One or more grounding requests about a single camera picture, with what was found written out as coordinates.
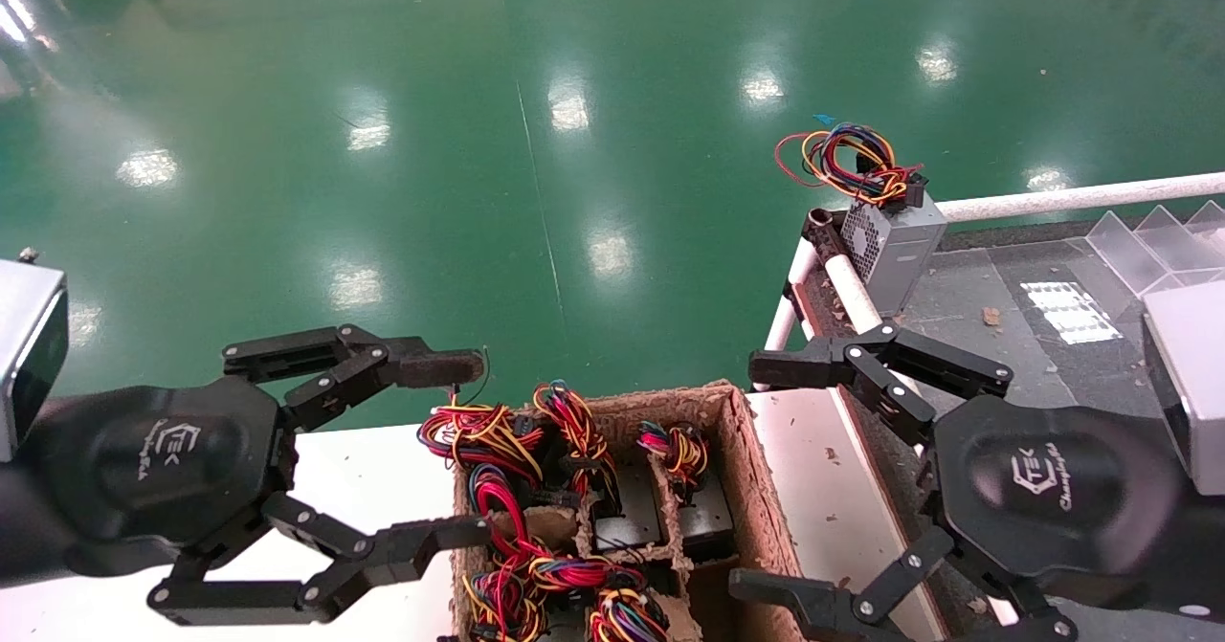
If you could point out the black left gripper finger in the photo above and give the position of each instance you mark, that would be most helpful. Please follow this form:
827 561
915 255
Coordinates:
383 551
364 365

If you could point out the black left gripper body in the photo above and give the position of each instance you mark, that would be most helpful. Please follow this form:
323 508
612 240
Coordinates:
153 470

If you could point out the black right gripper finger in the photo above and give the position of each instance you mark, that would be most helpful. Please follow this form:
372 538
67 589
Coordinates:
880 365
833 613

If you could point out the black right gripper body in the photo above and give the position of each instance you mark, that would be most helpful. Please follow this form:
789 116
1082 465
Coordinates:
1053 489

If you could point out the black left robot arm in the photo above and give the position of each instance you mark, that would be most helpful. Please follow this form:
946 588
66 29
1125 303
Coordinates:
19 546

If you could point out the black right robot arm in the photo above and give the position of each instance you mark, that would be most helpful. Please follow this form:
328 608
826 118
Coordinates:
1201 565

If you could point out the white conveyor edge pipe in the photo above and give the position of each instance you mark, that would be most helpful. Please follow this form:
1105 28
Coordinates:
852 288

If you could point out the dark conveyor belt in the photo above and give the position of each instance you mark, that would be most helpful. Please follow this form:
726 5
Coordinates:
967 288

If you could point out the brown cardboard scrap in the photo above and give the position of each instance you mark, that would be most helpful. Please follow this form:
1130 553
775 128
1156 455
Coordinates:
991 316

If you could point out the brown pulp divider box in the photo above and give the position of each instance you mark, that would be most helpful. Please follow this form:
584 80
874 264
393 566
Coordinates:
746 470

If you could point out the clear acrylic divider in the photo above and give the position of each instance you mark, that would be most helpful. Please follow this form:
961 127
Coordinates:
1139 250

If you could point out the white frame leg pipe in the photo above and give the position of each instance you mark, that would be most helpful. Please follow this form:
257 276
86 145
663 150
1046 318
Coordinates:
783 321

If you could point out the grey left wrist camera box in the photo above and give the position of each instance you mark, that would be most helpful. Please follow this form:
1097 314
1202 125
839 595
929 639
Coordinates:
29 355

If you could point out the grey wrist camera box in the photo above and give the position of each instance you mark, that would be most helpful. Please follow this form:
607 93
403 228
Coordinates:
1191 384
29 355

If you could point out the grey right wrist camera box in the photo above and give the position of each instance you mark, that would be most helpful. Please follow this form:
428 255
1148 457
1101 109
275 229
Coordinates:
1191 384

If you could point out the long white frame pipe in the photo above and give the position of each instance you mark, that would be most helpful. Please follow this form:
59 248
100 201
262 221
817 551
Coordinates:
1081 199

